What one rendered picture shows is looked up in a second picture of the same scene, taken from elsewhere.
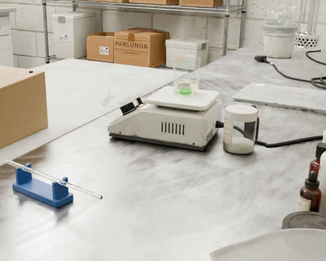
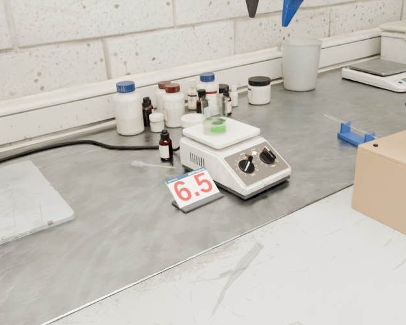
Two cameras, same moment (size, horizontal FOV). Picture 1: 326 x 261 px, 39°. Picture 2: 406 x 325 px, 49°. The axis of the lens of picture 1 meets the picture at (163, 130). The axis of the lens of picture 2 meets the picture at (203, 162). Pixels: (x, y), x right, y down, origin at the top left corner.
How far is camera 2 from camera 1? 167 cm
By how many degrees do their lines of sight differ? 126
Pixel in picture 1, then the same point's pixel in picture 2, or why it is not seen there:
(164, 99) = (245, 126)
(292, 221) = (264, 80)
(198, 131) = not seen: hidden behind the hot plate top
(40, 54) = not seen: outside the picture
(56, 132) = (341, 196)
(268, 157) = not seen: hidden behind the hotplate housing
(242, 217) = (254, 118)
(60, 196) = (345, 131)
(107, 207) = (318, 130)
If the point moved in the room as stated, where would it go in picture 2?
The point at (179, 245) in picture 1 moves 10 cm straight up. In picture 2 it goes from (293, 114) to (295, 78)
